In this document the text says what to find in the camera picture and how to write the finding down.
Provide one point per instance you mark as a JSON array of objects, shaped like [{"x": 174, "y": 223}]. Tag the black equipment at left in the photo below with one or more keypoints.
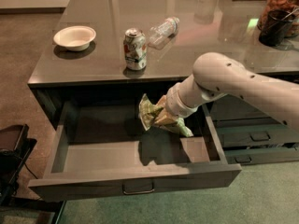
[{"x": 15, "y": 148}]

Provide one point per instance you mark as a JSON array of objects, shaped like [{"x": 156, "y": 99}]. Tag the glass snack jar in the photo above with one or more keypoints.
[{"x": 286, "y": 5}]

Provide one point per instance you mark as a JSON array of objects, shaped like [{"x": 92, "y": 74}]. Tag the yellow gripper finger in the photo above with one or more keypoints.
[
  {"x": 167, "y": 122},
  {"x": 161, "y": 103}
]

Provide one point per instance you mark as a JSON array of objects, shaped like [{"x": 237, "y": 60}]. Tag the white and green soda can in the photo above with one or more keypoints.
[{"x": 135, "y": 49}]

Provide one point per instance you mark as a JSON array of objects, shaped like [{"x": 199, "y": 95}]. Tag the metal drawer handle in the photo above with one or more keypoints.
[{"x": 136, "y": 187}]

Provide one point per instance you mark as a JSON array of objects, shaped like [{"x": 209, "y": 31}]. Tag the grey counter cabinet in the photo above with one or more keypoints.
[{"x": 98, "y": 75}]

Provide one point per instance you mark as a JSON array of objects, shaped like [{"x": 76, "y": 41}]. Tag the clear plastic water bottle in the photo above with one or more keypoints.
[{"x": 162, "y": 33}]

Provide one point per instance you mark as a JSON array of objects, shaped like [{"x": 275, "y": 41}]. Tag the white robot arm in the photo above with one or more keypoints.
[{"x": 214, "y": 75}]

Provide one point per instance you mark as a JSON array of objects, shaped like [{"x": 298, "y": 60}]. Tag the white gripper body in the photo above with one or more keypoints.
[{"x": 176, "y": 104}]

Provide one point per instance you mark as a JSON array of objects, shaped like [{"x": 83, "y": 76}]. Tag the white paper bowl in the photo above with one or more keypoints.
[{"x": 75, "y": 38}]

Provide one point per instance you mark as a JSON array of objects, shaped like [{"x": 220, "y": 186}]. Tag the right bottom closed drawer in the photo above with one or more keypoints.
[{"x": 262, "y": 155}]

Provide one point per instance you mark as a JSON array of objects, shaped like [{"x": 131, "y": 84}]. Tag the green jalapeno chip bag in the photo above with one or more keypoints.
[{"x": 149, "y": 111}]

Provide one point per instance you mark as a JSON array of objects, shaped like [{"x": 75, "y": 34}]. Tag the open grey top drawer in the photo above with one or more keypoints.
[{"x": 98, "y": 148}]

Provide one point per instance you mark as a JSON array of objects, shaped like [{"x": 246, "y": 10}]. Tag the black cup on counter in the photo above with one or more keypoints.
[{"x": 277, "y": 25}]

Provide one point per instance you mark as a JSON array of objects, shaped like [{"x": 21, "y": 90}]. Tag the right middle closed drawer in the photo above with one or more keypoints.
[{"x": 256, "y": 135}]

